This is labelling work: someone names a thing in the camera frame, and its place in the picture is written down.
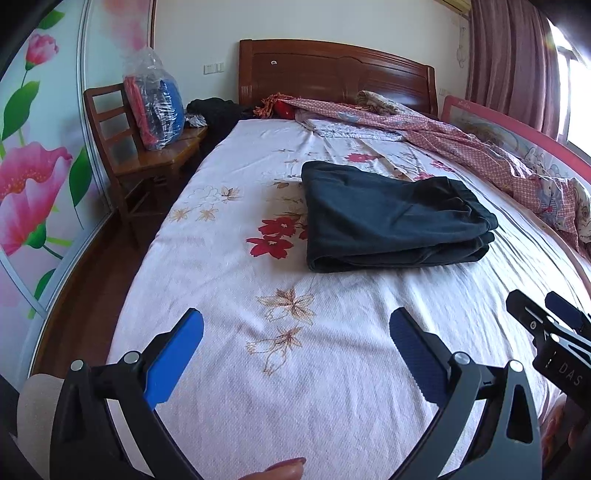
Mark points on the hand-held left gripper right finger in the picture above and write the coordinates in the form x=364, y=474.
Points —
x=415, y=360

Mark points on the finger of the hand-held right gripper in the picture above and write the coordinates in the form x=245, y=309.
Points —
x=564, y=311
x=528, y=313

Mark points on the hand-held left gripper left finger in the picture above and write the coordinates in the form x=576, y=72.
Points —
x=175, y=355

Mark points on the dark navy pants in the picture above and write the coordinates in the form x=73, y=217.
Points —
x=369, y=217

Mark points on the person's right hand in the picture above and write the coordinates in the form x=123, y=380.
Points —
x=555, y=429

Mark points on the person's left hand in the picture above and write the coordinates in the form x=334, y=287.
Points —
x=281, y=468

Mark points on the floral white bed sheet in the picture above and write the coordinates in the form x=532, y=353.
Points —
x=323, y=392

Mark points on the pink patterned quilt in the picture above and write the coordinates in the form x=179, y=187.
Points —
x=461, y=134

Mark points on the wooden chair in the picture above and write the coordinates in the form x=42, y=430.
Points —
x=138, y=166

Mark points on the window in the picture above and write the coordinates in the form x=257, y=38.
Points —
x=577, y=92

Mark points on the wooden nightstand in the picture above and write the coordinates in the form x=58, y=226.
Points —
x=196, y=133

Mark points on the pale floral folded sheet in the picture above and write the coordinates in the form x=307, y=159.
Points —
x=346, y=130

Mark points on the clear plastic bag of clothes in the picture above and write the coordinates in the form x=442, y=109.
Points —
x=157, y=110

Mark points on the pile of dark clothes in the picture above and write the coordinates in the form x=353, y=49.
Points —
x=217, y=113

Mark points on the pink curtain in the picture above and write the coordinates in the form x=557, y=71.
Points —
x=508, y=55

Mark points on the patterned pillow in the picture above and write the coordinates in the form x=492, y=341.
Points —
x=381, y=100

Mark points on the red cloth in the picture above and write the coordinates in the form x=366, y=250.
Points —
x=277, y=107

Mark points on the floral wardrobe door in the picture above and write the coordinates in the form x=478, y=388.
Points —
x=55, y=115

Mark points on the wooden headboard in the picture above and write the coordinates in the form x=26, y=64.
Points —
x=332, y=74

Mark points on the air conditioner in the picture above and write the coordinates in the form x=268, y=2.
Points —
x=457, y=4

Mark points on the pink bed rail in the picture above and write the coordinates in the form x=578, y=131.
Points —
x=489, y=117

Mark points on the white wall switch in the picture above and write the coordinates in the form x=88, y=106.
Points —
x=214, y=68

